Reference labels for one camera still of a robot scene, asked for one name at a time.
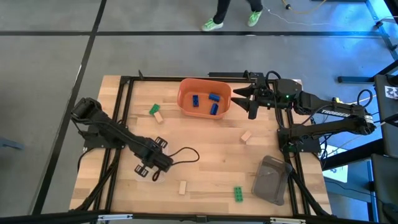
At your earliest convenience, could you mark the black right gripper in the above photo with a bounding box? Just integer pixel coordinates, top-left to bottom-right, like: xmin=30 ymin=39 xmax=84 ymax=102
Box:
xmin=231 ymin=73 xmax=278 ymax=120

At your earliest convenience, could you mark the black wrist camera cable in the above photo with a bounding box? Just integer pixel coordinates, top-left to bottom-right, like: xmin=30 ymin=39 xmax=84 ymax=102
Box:
xmin=151 ymin=146 xmax=200 ymax=182
xmin=266 ymin=70 xmax=285 ymax=130

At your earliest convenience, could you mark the black-white fiducial marker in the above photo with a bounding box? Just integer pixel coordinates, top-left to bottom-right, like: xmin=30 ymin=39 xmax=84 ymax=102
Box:
xmin=384 ymin=85 xmax=398 ymax=100

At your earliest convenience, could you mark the black aluminium table frame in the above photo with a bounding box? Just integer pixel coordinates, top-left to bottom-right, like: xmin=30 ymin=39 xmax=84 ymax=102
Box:
xmin=70 ymin=70 xmax=332 ymax=218

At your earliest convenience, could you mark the orange plastic bin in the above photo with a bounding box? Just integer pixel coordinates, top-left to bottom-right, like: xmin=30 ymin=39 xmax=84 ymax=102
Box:
xmin=177 ymin=77 xmax=233 ymax=120

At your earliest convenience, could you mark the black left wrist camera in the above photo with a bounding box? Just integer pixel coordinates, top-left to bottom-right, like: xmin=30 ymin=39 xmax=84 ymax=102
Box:
xmin=154 ymin=154 xmax=174 ymax=173

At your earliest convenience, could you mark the person's shoe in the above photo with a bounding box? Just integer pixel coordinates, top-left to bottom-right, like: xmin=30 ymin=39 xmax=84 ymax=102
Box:
xmin=247 ymin=9 xmax=264 ymax=27
xmin=201 ymin=17 xmax=224 ymax=32

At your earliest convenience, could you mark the black equipment case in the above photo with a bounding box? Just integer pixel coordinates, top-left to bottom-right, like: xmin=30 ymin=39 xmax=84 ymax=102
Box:
xmin=374 ymin=73 xmax=398 ymax=158
xmin=370 ymin=154 xmax=398 ymax=224

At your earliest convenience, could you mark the yellow cable with black plug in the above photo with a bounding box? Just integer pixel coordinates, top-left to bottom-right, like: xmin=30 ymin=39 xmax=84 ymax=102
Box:
xmin=281 ymin=0 xmax=328 ymax=15

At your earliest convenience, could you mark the thin white floor cable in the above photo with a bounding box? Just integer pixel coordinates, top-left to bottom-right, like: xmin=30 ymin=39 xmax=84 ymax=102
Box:
xmin=262 ymin=6 xmax=331 ymax=26

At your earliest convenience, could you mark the black diagonal bar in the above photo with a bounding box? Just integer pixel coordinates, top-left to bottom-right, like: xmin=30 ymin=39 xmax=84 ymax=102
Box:
xmin=322 ymin=138 xmax=384 ymax=171

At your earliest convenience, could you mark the black left wrist camera cable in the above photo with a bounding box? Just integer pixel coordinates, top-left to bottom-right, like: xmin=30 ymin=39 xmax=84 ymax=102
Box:
xmin=151 ymin=146 xmax=200 ymax=182

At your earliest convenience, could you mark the smoky grey plastic bin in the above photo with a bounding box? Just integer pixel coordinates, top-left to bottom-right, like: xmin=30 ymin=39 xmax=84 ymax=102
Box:
xmin=251 ymin=155 xmax=294 ymax=207

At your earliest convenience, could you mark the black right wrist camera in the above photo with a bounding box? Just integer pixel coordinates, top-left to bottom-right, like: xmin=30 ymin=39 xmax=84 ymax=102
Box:
xmin=262 ymin=88 xmax=276 ymax=103

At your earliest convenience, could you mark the grey floor object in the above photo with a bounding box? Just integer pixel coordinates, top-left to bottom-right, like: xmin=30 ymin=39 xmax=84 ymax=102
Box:
xmin=0 ymin=136 xmax=25 ymax=151

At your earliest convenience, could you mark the black stand leg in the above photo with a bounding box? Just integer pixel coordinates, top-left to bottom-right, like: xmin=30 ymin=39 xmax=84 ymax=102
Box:
xmin=365 ymin=0 xmax=398 ymax=62

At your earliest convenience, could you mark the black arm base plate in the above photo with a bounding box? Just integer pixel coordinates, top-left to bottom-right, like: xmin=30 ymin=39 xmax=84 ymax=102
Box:
xmin=83 ymin=123 xmax=127 ymax=150
xmin=277 ymin=128 xmax=322 ymax=154

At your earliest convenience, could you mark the flat black bar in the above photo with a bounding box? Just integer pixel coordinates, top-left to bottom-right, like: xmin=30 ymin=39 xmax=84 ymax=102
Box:
xmin=207 ymin=70 xmax=265 ymax=79

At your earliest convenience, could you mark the person's leg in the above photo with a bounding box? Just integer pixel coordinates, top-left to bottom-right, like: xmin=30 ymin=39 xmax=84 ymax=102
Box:
xmin=213 ymin=0 xmax=233 ymax=25
xmin=247 ymin=0 xmax=264 ymax=13

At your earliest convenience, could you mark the clear plastic bin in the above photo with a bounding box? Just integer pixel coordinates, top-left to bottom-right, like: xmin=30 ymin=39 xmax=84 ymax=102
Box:
xmin=134 ymin=139 xmax=169 ymax=184

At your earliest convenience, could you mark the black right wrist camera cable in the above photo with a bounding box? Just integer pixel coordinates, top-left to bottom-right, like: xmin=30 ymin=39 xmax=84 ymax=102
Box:
xmin=266 ymin=70 xmax=285 ymax=130

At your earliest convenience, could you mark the yellow connector with cable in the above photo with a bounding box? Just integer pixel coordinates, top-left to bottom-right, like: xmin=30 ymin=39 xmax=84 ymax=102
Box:
xmin=333 ymin=94 xmax=377 ymax=106

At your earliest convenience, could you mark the black crossbeam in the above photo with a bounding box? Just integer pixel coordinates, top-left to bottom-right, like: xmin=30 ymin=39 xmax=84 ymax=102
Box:
xmin=0 ymin=210 xmax=398 ymax=224

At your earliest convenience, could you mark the white printed paper sheet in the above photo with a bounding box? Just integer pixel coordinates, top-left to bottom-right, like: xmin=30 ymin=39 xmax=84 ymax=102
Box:
xmin=322 ymin=144 xmax=349 ymax=184

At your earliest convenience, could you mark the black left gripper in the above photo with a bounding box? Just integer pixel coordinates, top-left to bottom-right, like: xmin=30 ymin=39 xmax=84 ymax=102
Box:
xmin=134 ymin=136 xmax=169 ymax=178

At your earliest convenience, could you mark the silver metal bracket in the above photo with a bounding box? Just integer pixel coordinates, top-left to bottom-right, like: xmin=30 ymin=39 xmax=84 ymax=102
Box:
xmin=269 ymin=217 xmax=307 ymax=224
xmin=97 ymin=213 xmax=134 ymax=222

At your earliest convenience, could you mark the black cable bundle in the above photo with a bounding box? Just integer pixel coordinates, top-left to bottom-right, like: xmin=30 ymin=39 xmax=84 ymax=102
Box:
xmin=290 ymin=170 xmax=332 ymax=218
xmin=70 ymin=148 xmax=121 ymax=213

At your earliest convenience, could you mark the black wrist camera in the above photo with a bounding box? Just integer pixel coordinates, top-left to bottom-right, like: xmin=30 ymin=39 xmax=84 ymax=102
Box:
xmin=154 ymin=154 xmax=174 ymax=173
xmin=262 ymin=88 xmax=276 ymax=103

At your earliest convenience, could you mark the black floor bar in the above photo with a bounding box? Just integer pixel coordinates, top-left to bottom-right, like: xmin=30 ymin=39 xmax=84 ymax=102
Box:
xmin=337 ymin=60 xmax=398 ymax=84

